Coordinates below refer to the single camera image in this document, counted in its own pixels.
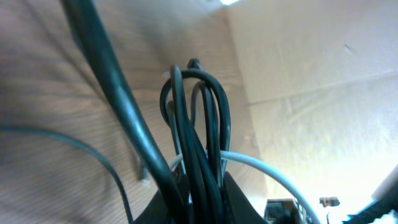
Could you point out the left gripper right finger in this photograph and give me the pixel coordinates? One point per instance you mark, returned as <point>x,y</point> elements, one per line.
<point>238,208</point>

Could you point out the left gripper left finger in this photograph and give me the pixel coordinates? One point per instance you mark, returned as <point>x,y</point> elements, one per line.
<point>157,212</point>

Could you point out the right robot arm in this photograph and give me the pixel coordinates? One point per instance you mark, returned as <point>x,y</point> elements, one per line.
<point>385,202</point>

